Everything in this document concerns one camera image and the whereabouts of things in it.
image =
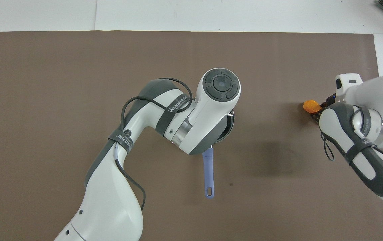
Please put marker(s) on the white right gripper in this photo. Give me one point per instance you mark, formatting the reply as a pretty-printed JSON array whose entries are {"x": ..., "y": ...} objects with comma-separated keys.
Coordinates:
[{"x": 343, "y": 85}]

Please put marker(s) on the orange toy corn cob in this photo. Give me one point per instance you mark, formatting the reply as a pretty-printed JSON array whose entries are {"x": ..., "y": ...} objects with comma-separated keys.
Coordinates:
[{"x": 311, "y": 106}]

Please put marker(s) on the glass lid with blue knob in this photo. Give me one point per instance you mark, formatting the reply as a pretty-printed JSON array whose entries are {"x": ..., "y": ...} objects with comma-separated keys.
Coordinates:
[{"x": 230, "y": 125}]

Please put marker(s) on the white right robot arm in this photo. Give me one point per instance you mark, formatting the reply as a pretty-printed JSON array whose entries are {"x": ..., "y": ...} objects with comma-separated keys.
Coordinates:
[{"x": 372, "y": 160}]

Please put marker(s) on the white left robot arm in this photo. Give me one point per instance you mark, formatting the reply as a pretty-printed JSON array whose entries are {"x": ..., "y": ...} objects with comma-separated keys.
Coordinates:
[{"x": 111, "y": 201}]

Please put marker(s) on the brown table mat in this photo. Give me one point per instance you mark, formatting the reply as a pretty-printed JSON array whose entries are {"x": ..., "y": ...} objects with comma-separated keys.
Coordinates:
[{"x": 44, "y": 100}]

